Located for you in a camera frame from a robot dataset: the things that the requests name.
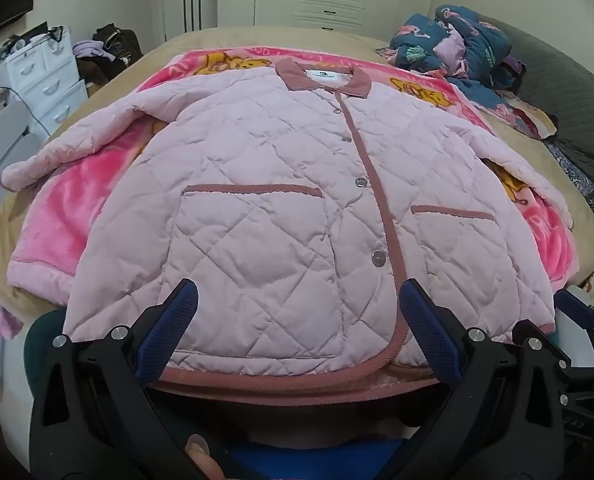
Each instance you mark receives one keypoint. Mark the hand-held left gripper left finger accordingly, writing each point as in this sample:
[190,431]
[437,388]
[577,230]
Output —
[169,330]

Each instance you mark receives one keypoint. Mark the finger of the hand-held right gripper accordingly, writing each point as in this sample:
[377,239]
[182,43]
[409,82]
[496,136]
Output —
[584,385]
[574,302]

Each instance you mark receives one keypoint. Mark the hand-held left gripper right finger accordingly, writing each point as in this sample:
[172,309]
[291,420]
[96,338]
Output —
[429,330]

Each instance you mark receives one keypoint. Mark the pink quilted jacket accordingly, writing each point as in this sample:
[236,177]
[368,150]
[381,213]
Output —
[277,185]

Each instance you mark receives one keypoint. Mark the black clothes hanger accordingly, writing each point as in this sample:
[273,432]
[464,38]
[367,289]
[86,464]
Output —
[55,33]

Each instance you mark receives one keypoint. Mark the person's left hand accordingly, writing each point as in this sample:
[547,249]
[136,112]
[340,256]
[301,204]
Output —
[199,452]

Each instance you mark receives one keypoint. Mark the dark floral cloth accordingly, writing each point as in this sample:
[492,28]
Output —
[577,175]

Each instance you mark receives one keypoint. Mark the pink cartoon printed blanket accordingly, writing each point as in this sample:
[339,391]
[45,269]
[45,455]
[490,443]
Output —
[62,210]

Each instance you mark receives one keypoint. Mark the red yellow patterned cloth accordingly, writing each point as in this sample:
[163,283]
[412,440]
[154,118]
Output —
[532,120]

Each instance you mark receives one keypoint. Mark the grey quilted headboard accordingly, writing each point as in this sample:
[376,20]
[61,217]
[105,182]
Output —
[577,100]

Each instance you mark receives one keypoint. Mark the white drawer cabinet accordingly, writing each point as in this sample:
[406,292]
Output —
[52,85]

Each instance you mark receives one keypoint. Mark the blue flamingo print quilt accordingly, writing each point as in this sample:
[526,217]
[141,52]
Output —
[427,45]

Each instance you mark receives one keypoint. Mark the black bag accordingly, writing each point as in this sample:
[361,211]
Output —
[122,45]

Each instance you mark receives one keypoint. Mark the bed with tan sheet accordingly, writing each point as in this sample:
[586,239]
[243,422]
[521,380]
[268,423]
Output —
[197,40]

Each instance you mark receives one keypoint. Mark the lavender garment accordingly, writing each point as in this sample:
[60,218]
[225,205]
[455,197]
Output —
[89,49]

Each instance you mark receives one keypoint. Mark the white door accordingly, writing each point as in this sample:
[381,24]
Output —
[174,5]

